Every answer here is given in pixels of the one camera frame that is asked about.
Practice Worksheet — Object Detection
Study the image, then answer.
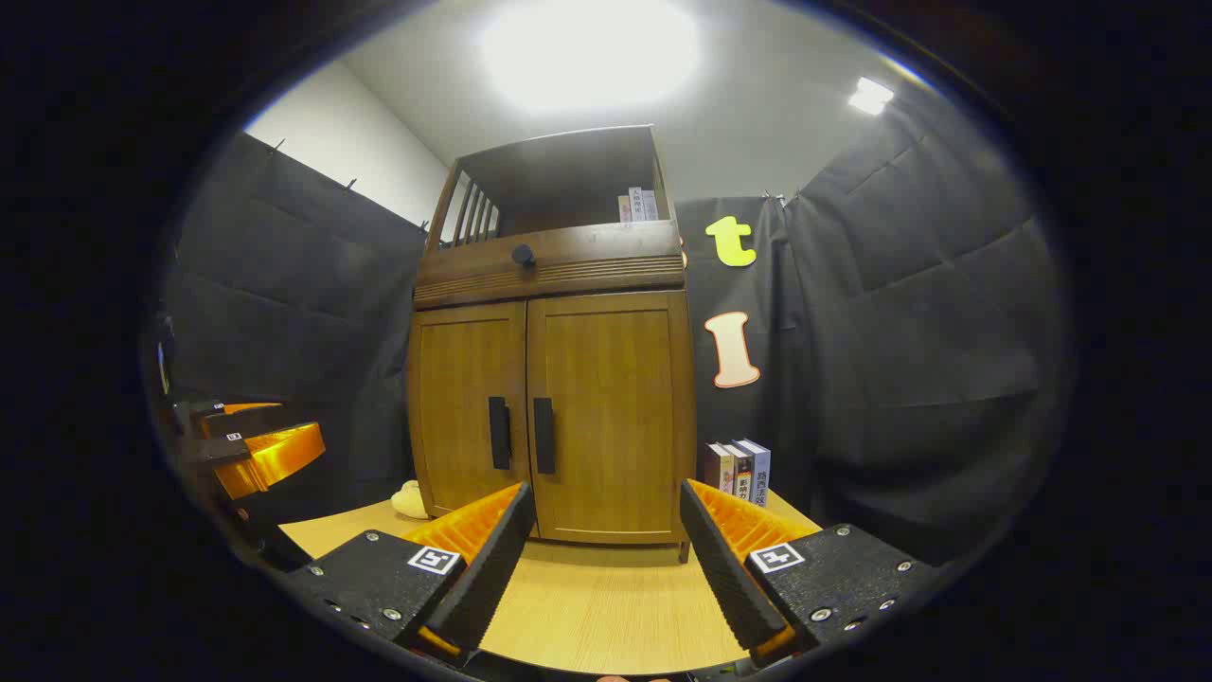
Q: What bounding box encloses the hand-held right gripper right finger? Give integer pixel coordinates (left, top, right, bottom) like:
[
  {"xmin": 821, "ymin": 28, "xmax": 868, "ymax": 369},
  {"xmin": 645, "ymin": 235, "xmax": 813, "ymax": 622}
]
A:
[{"xmin": 679, "ymin": 478, "xmax": 938, "ymax": 667}]

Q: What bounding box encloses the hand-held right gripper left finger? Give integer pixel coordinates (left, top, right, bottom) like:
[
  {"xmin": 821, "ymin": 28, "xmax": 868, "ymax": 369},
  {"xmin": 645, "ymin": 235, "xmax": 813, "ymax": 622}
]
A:
[{"xmin": 284, "ymin": 480, "xmax": 538, "ymax": 666}]

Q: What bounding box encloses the wooden shoe cabinet door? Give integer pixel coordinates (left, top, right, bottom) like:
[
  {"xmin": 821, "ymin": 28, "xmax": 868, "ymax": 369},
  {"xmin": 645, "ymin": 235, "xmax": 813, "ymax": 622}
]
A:
[
  {"xmin": 409, "ymin": 301, "xmax": 533, "ymax": 522},
  {"xmin": 526, "ymin": 290, "xmax": 697, "ymax": 546}
]

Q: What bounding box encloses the wooden double-door shoe cabinet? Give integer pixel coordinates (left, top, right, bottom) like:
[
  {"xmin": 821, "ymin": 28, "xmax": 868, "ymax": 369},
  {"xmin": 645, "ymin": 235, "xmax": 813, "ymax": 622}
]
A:
[{"xmin": 405, "ymin": 123, "xmax": 699, "ymax": 565}]

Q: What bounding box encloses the dark spine book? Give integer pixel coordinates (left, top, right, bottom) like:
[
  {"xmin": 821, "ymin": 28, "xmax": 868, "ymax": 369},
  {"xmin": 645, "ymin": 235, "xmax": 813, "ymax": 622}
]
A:
[{"xmin": 724, "ymin": 441, "xmax": 756, "ymax": 501}]

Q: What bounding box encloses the brown spine book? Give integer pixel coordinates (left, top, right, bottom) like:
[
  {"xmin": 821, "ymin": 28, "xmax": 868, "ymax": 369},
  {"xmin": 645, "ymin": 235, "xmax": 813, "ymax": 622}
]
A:
[{"xmin": 704, "ymin": 441, "xmax": 738, "ymax": 494}]

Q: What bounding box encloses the white spine book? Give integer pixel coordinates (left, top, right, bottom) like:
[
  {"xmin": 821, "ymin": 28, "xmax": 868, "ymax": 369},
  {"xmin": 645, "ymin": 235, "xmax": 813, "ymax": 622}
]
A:
[{"xmin": 737, "ymin": 438, "xmax": 772, "ymax": 508}]

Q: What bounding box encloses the black backdrop cloth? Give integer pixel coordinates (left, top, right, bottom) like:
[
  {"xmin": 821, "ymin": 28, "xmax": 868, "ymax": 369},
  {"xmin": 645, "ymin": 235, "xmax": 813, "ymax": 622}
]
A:
[{"xmin": 156, "ymin": 71, "xmax": 1076, "ymax": 569}]

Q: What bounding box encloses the small ceiling light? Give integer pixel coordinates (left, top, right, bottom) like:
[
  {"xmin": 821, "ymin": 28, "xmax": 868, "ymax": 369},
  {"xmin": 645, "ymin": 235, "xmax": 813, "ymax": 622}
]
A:
[{"xmin": 847, "ymin": 76, "xmax": 896, "ymax": 117}]

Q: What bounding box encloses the large ceiling light panel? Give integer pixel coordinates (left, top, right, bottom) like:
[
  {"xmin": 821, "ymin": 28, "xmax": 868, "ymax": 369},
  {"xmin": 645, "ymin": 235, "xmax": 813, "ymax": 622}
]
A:
[{"xmin": 481, "ymin": 0, "xmax": 702, "ymax": 113}]

